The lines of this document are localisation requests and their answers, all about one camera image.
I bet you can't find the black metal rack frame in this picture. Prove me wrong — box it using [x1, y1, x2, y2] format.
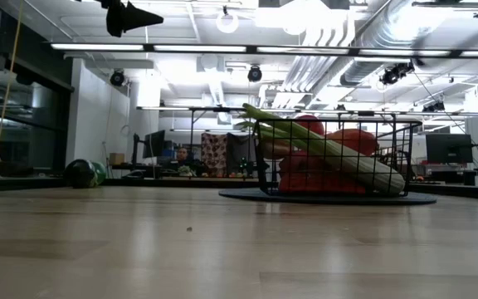
[188, 106, 253, 167]

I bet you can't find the round dark eggplant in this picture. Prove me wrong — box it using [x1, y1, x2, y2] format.
[63, 159, 98, 189]

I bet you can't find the red round fruit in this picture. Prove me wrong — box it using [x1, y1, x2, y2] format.
[294, 114, 326, 137]

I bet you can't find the green round fruit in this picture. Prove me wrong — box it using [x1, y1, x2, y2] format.
[90, 160, 108, 187]

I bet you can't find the black wire basket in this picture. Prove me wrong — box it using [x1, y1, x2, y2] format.
[253, 118, 423, 199]

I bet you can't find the person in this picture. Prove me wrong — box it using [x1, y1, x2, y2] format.
[173, 146, 197, 168]

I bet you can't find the black ceiling spotlight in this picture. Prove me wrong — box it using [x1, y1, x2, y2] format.
[109, 69, 126, 87]
[246, 64, 263, 83]

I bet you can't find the black spotlight cluster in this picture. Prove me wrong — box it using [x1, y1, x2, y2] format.
[379, 61, 415, 86]

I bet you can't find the silver ventilation duct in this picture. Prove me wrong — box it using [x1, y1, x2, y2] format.
[340, 0, 435, 86]

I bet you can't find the red bell pepper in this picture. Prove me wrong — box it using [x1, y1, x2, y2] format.
[277, 149, 368, 196]

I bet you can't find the round dark mat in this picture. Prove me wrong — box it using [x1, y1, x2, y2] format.
[217, 187, 438, 207]

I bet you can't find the glossy pink-red bell pepper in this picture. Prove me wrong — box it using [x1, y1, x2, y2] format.
[324, 128, 380, 158]

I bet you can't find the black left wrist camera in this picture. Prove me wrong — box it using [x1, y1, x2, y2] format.
[105, 0, 126, 38]

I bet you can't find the black table frame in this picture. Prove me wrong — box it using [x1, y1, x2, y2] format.
[0, 176, 478, 203]

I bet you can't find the white ring lamp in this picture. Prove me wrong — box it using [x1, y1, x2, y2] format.
[216, 6, 240, 34]

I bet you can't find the green leek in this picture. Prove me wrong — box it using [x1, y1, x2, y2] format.
[235, 102, 407, 198]

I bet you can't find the patterned cloth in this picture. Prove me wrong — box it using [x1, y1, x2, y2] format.
[200, 132, 229, 170]

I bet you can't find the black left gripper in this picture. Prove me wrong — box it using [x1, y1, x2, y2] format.
[96, 0, 165, 34]

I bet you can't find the black computer monitor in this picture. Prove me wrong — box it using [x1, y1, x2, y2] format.
[142, 130, 167, 159]
[425, 132, 474, 165]

